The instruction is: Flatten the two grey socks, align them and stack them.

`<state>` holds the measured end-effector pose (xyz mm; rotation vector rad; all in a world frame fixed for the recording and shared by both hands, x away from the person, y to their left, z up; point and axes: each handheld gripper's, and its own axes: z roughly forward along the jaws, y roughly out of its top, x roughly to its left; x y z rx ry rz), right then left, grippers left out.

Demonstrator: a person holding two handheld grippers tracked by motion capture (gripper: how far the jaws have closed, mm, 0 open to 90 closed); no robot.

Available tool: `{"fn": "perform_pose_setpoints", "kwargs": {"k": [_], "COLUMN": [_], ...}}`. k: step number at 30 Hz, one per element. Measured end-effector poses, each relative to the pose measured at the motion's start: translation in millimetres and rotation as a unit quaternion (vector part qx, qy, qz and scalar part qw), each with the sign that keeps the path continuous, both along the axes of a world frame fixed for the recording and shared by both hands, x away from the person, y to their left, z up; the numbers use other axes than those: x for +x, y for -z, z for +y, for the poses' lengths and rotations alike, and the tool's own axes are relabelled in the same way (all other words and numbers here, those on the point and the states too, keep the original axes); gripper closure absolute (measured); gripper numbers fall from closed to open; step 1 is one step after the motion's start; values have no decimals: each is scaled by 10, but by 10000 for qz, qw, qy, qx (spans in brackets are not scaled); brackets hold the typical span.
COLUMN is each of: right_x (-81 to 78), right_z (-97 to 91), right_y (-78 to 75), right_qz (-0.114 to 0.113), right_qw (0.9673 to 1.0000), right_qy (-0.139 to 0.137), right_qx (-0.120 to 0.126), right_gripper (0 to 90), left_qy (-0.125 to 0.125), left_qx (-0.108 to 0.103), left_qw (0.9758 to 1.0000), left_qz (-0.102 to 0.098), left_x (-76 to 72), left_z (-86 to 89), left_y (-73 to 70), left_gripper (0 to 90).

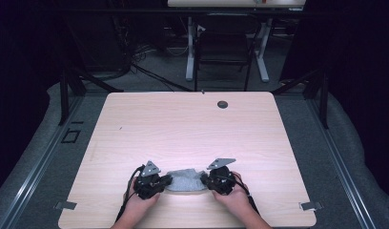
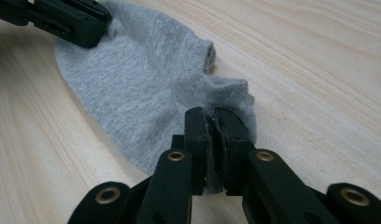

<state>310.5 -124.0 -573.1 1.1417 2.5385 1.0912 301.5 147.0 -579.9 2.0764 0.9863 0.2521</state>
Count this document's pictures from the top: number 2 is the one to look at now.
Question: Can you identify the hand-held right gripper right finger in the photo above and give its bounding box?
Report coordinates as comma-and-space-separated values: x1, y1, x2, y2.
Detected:
213, 107, 339, 224

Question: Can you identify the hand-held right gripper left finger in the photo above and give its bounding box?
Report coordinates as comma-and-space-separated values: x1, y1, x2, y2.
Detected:
134, 106, 209, 224

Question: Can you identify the grey ankle sock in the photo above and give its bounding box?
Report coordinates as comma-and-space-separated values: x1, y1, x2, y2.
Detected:
53, 0, 259, 177

